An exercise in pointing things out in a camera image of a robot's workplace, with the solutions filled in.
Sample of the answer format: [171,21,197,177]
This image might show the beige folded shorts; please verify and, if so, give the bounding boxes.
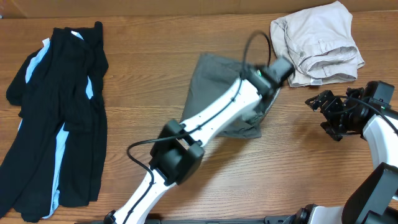
[270,1,365,87]

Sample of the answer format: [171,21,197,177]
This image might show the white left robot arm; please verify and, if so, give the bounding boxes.
[103,67,291,223]

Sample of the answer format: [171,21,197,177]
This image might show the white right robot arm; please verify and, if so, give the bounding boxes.
[295,88,397,223]

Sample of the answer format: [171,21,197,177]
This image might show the black garment with blue stripes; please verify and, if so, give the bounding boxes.
[1,22,108,222]

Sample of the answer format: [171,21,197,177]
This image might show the grey shorts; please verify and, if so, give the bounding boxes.
[181,54,279,139]

